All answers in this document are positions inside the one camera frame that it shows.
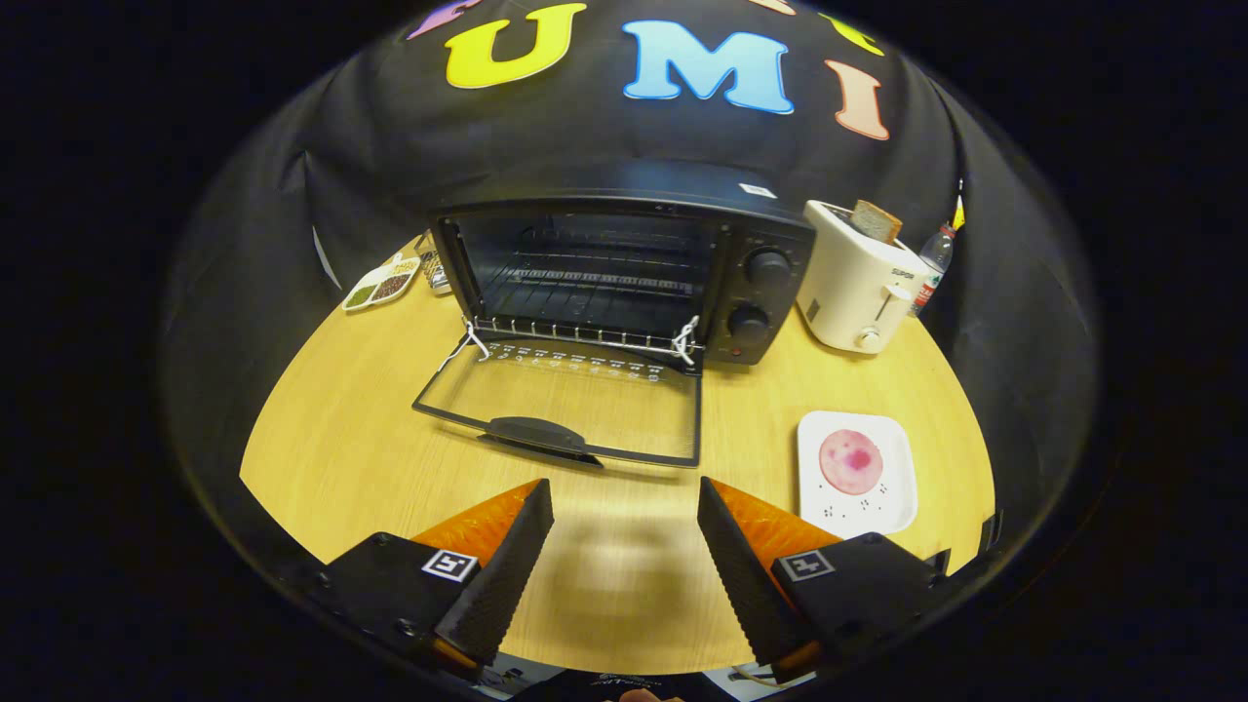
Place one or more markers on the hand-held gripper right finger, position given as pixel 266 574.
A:
pixel 741 575

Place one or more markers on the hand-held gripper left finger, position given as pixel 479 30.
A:
pixel 512 575

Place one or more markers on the pink round food slice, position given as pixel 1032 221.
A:
pixel 850 463

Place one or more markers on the white square plate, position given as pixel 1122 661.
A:
pixel 897 458

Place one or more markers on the black toaster oven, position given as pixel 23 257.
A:
pixel 624 185

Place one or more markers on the white pop-up toaster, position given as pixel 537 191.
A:
pixel 848 292

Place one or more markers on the bunch of keys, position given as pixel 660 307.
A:
pixel 437 268

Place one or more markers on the white divided snack dish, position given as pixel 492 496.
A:
pixel 382 285

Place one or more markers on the clear water bottle red label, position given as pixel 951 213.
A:
pixel 933 268

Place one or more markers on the brown bread slice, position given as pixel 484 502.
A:
pixel 876 222

